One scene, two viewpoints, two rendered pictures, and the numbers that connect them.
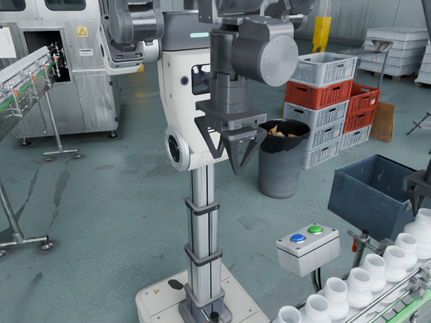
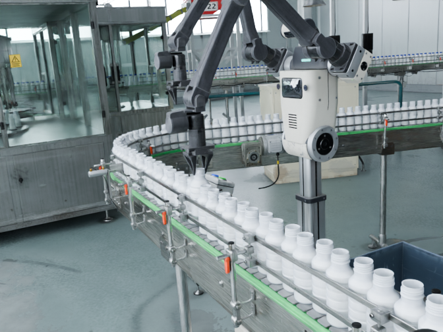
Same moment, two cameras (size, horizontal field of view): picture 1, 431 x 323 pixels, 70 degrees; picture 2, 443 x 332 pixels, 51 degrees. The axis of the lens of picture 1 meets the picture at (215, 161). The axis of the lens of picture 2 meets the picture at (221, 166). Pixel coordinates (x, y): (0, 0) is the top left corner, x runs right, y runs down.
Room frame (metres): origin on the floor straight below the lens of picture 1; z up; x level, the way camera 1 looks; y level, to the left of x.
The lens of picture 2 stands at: (0.74, -1.99, 1.58)
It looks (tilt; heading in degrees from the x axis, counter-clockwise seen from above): 13 degrees down; 94
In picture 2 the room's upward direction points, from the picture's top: 4 degrees counter-clockwise
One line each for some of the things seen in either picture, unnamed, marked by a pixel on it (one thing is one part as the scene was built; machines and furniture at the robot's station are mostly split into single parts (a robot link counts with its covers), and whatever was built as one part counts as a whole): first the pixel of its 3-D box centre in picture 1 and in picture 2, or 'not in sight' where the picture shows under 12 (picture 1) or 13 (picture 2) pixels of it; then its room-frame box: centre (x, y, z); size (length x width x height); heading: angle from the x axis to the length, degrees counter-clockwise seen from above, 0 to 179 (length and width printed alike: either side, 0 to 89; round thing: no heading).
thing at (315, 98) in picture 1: (319, 90); not in sight; (3.20, -1.08, 0.78); 0.61 x 0.41 x 0.22; 128
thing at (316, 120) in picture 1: (315, 110); not in sight; (3.20, -1.08, 0.55); 0.61 x 0.41 x 0.22; 129
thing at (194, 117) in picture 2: not in sight; (194, 122); (0.55, -0.47, 1.37); 0.07 x 0.06 x 0.07; 31
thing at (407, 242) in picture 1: (397, 265); (194, 199); (0.52, -0.42, 1.09); 0.06 x 0.06 x 0.17
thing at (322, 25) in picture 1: (321, 36); not in sight; (10.51, -3.34, 0.55); 0.40 x 0.40 x 1.10; 32
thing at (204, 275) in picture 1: (204, 281); not in sight; (0.98, 0.05, 0.49); 0.13 x 0.13 x 0.40; 31
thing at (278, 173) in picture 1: (280, 159); not in sight; (2.50, -0.59, 0.32); 0.45 x 0.45 x 0.64
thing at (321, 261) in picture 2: not in sight; (325, 275); (0.88, -1.02, 1.08); 0.06 x 0.06 x 0.17
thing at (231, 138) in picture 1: (235, 143); (177, 93); (0.43, -0.03, 1.44); 0.07 x 0.07 x 0.09; 32
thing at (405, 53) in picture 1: (397, 52); not in sight; (7.53, -4.23, 0.50); 1.23 x 1.05 x 1.00; 120
